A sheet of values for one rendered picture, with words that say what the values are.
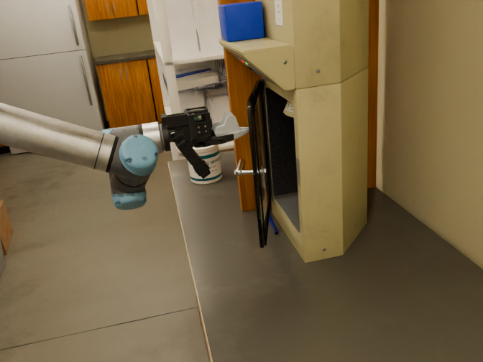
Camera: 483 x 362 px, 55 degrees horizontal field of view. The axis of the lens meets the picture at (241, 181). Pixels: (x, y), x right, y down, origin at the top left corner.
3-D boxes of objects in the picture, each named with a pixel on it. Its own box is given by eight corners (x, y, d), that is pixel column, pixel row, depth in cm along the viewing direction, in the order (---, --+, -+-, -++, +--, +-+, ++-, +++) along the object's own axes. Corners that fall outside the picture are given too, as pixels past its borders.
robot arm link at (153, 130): (147, 159, 107) (146, 149, 114) (167, 156, 108) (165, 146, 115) (141, 128, 104) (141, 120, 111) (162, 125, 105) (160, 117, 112)
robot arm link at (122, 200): (117, 197, 95) (110, 149, 99) (111, 213, 105) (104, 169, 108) (154, 194, 99) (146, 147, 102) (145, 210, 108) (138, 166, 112)
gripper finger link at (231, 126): (251, 113, 109) (213, 118, 107) (254, 136, 111) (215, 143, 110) (248, 110, 112) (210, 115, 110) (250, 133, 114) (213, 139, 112)
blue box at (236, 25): (256, 34, 131) (253, 1, 127) (264, 37, 122) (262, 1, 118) (221, 39, 129) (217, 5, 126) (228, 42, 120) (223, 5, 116)
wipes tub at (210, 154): (219, 169, 194) (215, 136, 189) (225, 181, 183) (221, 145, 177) (188, 175, 192) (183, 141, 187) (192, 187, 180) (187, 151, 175)
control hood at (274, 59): (260, 70, 135) (257, 34, 132) (296, 90, 106) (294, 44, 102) (222, 75, 133) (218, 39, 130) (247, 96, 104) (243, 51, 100)
